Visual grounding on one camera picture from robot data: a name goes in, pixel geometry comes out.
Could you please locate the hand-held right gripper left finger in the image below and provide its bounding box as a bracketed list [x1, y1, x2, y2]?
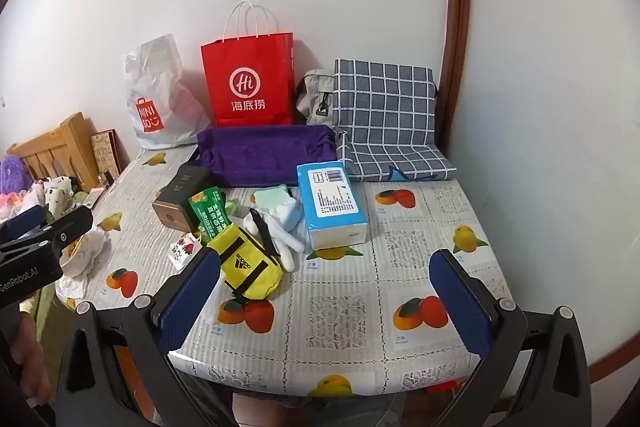
[55, 248, 236, 427]

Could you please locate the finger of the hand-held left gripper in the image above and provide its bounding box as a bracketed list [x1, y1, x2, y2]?
[0, 205, 47, 244]
[30, 205, 96, 258]

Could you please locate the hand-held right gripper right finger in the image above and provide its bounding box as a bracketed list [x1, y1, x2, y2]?
[400, 248, 608, 427]

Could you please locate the small white strawberry packet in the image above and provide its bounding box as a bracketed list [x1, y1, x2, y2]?
[167, 232, 203, 270]

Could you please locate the yellow small pouch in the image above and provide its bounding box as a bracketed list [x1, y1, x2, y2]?
[206, 227, 285, 310]

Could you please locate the green snack packet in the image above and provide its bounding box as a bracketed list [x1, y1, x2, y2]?
[188, 188, 232, 245]

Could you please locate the white glove green cuff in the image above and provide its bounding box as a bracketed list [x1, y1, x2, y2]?
[250, 184, 305, 230]

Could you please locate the person's left hand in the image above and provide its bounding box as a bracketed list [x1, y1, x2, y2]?
[11, 329, 54, 404]

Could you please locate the white printed cloth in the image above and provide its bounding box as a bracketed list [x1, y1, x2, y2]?
[42, 175, 76, 218]

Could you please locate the crumpled white plastic bag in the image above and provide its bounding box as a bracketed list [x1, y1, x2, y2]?
[55, 227, 108, 313]

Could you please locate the purple plush toy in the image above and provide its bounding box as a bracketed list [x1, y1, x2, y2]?
[0, 157, 33, 195]

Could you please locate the dark tea tin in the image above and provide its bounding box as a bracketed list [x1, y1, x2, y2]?
[152, 164, 216, 230]

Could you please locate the fruit print tablecloth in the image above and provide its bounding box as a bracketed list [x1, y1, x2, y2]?
[75, 144, 513, 400]

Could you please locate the person's leg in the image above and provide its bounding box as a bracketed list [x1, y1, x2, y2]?
[232, 394, 311, 427]

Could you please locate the purple towel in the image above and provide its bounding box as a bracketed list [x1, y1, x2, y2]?
[196, 125, 337, 188]

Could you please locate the blue tissue pack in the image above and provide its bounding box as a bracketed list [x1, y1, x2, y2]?
[296, 162, 369, 251]

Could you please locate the white plastic shopping bag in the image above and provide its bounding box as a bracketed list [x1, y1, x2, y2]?
[122, 34, 213, 151]

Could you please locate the grey checked seat cushion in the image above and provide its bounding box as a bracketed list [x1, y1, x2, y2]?
[332, 58, 458, 182]

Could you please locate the grey backpack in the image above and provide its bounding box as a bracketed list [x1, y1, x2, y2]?
[294, 69, 337, 126]

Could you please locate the red paper bag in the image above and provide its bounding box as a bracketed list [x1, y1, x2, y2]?
[201, 0, 295, 128]

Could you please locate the brown wooden door frame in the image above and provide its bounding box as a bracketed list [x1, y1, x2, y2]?
[444, 0, 473, 158]

